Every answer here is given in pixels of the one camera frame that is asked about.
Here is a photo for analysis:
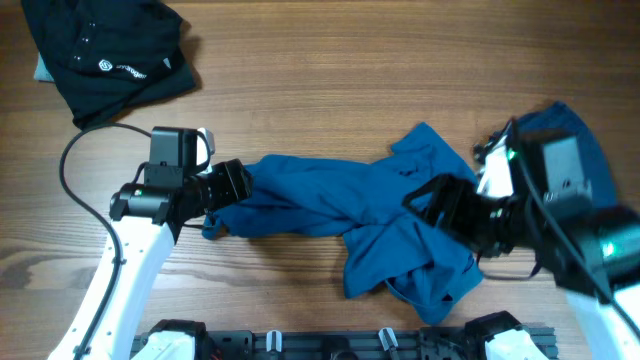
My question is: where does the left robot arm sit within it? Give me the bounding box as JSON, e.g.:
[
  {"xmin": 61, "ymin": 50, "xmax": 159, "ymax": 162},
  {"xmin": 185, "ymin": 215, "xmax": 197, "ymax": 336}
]
[{"xmin": 50, "ymin": 127, "xmax": 253, "ymax": 359}]

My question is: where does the left black camera cable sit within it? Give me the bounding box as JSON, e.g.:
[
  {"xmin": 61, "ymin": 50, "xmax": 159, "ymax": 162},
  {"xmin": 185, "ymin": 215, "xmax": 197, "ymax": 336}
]
[{"xmin": 58, "ymin": 122, "xmax": 154, "ymax": 360}]

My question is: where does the grey folded cloth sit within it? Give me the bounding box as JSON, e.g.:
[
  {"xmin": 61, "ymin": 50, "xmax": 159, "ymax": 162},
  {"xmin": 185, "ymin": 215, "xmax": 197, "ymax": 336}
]
[{"xmin": 33, "ymin": 54, "xmax": 55, "ymax": 83}]

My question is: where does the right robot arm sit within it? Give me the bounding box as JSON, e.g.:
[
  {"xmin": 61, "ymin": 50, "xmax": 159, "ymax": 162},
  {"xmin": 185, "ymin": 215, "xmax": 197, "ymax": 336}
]
[{"xmin": 402, "ymin": 124, "xmax": 639, "ymax": 359}]

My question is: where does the dark navy crumpled garment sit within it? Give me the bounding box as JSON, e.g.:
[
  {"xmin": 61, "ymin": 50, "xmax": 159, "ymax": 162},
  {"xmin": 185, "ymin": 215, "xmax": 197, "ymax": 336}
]
[{"xmin": 482, "ymin": 101, "xmax": 619, "ymax": 211}]

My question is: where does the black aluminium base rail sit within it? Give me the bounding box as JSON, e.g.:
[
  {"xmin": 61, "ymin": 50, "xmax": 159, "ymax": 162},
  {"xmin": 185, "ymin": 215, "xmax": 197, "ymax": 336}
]
[{"xmin": 129, "ymin": 311, "xmax": 559, "ymax": 360}]

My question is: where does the black folded polo shirt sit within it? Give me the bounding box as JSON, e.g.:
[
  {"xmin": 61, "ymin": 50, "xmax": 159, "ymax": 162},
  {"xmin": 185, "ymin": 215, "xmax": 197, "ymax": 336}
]
[{"xmin": 21, "ymin": 0, "xmax": 196, "ymax": 130}]

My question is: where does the blue polo shirt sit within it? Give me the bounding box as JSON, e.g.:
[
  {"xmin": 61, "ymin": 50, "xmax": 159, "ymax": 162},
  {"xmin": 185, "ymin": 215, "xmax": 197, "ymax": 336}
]
[{"xmin": 202, "ymin": 123, "xmax": 483, "ymax": 325}]

